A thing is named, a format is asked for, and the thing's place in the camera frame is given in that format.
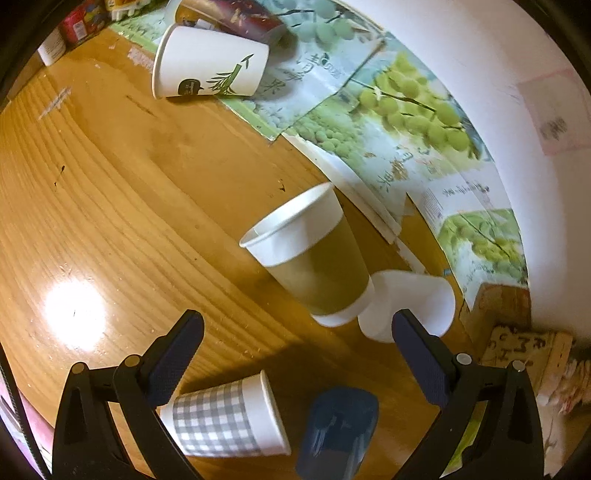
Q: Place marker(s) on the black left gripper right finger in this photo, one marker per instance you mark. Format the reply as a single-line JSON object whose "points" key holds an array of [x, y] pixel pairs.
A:
{"points": [[509, 443]]}

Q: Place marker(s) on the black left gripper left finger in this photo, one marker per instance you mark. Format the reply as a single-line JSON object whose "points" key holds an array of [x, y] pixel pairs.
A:
{"points": [[86, 441]]}

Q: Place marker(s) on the olive green banded paper cup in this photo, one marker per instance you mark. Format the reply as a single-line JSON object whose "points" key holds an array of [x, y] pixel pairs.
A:
{"points": [[308, 247]]}

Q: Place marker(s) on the grey checkered paper cup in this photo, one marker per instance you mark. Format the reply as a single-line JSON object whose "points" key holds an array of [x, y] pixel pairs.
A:
{"points": [[238, 419]]}

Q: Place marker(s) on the plain white paper cup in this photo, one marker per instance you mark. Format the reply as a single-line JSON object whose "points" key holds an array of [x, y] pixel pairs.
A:
{"points": [[431, 299]]}

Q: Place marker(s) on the blue plastic cup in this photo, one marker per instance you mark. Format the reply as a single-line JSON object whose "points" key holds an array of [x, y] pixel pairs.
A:
{"points": [[340, 427]]}

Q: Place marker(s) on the white cup with leaf print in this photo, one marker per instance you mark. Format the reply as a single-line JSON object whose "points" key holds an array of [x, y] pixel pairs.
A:
{"points": [[196, 62]]}

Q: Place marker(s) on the dark maroon cup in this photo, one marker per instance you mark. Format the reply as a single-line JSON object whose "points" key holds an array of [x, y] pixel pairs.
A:
{"points": [[246, 19]]}

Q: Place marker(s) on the green fruit print cardboard sheet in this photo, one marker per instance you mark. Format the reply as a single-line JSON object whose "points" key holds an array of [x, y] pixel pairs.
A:
{"points": [[368, 112]]}

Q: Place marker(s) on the white container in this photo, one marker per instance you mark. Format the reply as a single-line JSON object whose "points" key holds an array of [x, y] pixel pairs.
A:
{"points": [[52, 48]]}

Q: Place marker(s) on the red can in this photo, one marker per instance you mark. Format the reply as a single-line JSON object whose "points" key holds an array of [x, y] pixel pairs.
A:
{"points": [[85, 21]]}

